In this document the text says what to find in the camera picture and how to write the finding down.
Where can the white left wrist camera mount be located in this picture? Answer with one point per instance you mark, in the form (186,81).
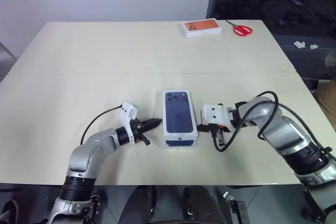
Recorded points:
(128,110)

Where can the grey metal bracket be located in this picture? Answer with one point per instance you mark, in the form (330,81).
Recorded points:
(237,209)

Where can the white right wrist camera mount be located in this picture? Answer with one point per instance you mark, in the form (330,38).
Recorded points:
(215,113)

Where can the brown cardboard box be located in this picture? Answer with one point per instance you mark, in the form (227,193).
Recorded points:
(326,100)

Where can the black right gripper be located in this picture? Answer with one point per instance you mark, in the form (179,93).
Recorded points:
(218,132)

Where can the black white sneaker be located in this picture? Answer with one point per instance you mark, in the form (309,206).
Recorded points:
(9,212)

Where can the white phone box lid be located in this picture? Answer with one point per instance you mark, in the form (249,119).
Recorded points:
(179,111)

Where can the orange printed phone box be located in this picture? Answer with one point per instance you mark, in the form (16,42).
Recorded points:
(202,26)

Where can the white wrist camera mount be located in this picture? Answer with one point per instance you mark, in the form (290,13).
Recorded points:
(215,113)
(128,110)

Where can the black metal bracket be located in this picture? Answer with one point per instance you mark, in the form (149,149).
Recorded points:
(95,205)

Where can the dark rounded shape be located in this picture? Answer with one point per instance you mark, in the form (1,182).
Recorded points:
(139,205)

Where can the crumpled white paper scrap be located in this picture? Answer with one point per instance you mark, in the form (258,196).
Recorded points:
(299,44)
(313,46)

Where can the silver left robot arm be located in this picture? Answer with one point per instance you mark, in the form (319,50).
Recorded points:
(89,153)

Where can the white phone box base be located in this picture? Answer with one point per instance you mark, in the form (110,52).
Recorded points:
(181,144)

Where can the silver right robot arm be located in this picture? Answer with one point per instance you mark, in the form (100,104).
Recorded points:
(286,132)

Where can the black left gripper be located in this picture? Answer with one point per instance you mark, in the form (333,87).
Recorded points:
(137,129)

